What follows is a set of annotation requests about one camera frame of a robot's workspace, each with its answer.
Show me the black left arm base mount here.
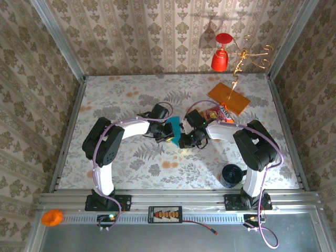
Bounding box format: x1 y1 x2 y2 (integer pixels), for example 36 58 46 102
85 194 132 212

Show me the orange crumpled ball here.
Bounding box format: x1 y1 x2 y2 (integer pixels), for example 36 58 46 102
41 209 64 227

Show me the aluminium frame cross rail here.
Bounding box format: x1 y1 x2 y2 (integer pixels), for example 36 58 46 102
38 191 322 211

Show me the dark blue mug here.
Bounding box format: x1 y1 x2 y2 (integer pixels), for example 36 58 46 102
219 164 249 188

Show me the small left controller board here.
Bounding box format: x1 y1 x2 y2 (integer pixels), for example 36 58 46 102
97 214 118 232

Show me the black power distribution board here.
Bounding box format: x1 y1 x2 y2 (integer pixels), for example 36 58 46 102
148 206 183 224

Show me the orange wooden base board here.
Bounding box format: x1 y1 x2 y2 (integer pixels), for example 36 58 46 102
207 82 251 116

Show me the blue paper sheet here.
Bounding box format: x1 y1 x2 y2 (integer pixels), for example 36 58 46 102
165 115 182 148

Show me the small right controller board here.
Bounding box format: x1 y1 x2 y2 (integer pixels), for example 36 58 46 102
243 213 266 232

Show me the gold wire glass rack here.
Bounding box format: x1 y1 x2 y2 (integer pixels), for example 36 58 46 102
230 34 275 99

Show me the red yellow snack bag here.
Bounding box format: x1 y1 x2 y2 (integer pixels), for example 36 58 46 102
199 102 235 124

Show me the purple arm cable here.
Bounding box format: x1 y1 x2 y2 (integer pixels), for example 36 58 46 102
90 101 174 232
187 100 285 249

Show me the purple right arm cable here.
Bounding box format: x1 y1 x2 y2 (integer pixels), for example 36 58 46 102
187 100 285 249

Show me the small controller board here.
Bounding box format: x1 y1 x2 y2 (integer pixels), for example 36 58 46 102
243 213 266 232
97 214 118 232

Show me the red wine glass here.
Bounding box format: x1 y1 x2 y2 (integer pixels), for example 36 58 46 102
211 33 234 72

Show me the aluminium table side rail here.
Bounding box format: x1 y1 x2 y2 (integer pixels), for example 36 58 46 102
267 75 310 191
49 78 87 192

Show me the aluminium corner post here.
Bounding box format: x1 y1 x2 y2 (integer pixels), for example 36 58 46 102
268 0 320 77
30 0 86 82

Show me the floral patterned table cover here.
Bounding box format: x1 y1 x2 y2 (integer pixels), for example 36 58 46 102
58 73 300 190

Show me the thin red cable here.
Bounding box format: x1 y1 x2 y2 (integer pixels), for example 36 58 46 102
182 219 219 236

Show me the slotted grey cable duct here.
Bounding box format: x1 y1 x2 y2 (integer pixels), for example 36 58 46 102
62 213 245 224

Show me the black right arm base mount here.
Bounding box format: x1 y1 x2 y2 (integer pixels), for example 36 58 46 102
224 193 273 211

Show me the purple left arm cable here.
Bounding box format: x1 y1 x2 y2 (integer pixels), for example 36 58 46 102
90 101 174 232

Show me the grey metal base plate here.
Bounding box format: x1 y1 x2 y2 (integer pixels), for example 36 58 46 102
26 211 334 252

